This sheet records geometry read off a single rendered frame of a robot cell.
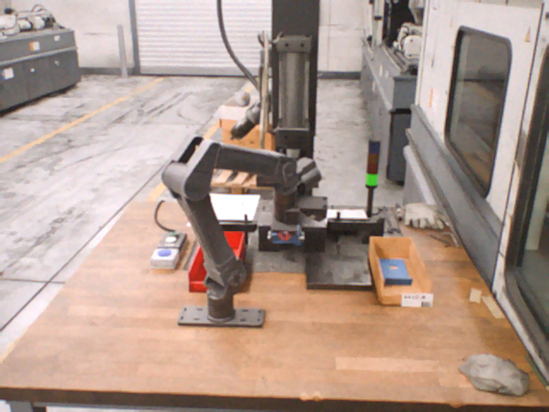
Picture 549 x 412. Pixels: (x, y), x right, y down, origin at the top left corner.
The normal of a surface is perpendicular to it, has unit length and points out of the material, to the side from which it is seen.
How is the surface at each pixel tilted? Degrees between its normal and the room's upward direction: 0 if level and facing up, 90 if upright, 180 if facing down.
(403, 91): 90
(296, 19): 90
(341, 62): 90
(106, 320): 0
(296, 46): 90
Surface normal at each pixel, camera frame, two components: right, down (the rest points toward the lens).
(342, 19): -0.11, 0.37
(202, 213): 0.65, 0.45
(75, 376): 0.00, -0.92
